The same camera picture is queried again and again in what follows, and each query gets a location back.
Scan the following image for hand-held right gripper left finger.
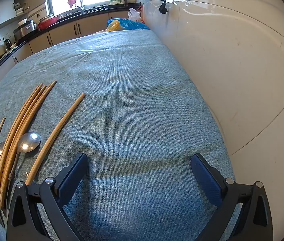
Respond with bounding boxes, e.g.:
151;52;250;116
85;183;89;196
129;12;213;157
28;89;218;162
6;153;90;241

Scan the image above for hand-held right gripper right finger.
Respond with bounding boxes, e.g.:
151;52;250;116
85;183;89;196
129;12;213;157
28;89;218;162
191;153;274;241

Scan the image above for large metal spoon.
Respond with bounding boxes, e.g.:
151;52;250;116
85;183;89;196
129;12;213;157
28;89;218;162
5;132;41;219

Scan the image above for metal kettle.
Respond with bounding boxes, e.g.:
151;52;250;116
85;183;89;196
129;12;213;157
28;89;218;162
3;37;13;51

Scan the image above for teal table cloth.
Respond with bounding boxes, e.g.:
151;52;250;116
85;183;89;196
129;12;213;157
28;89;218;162
0;29;235;241

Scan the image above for silver rice cooker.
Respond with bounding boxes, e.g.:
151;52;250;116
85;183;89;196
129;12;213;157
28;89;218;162
13;20;37;42

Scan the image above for red basin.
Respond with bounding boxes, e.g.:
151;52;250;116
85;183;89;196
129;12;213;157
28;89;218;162
37;15;58;30

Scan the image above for beige base cabinets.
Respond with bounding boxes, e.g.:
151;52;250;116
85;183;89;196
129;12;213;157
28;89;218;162
0;11;142;98

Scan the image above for yellow plastic bag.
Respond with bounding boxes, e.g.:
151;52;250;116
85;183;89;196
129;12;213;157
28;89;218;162
106;20;121;32

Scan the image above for metal sink faucet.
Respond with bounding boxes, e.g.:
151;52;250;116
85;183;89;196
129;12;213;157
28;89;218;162
75;0;85;14

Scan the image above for black kitchen countertop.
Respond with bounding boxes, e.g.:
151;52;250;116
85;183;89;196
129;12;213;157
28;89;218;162
0;2;142;86

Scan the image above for blue plastic bag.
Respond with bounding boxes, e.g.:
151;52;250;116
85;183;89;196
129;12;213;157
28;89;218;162
106;18;150;31

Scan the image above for white plastic bag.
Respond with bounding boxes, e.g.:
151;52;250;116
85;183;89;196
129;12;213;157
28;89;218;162
127;7;142;23

